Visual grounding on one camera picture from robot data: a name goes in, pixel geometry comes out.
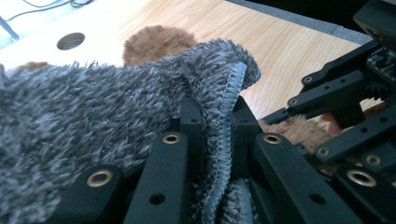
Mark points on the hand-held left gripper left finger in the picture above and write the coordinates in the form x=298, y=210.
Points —
x=194, y=140

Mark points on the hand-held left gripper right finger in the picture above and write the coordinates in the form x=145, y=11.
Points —
x=243, y=140

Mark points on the brown teddy bear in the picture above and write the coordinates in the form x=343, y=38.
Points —
x=155, y=43

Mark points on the grey fluffy cloth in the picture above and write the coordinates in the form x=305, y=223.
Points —
x=77, y=109

